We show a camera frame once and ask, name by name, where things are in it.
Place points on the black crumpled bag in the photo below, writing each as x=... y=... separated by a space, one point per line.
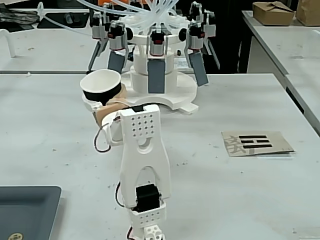
x=15 y=15

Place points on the black paper cup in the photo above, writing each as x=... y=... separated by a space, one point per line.
x=100 y=80

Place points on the dark grey tray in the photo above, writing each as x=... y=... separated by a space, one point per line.
x=25 y=212

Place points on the brown cardboard box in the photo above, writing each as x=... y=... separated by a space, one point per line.
x=308 y=12
x=272 y=15

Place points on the cardboard card with black print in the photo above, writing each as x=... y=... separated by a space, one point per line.
x=280 y=145

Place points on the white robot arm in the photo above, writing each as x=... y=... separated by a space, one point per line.
x=145 y=160

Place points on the small printed paper label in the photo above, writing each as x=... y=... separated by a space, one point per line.
x=181 y=62

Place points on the small round gold disc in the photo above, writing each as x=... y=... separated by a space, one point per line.
x=15 y=236

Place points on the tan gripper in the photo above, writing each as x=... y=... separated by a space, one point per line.
x=90 y=105

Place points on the grey pump module with paddle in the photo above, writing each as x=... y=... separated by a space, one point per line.
x=200 y=70
x=116 y=62
x=96 y=30
x=156 y=77
x=209 y=27

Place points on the clear plastic tubing bundle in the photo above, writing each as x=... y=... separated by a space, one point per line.
x=155 y=15

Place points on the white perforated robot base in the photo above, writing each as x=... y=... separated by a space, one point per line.
x=152 y=232

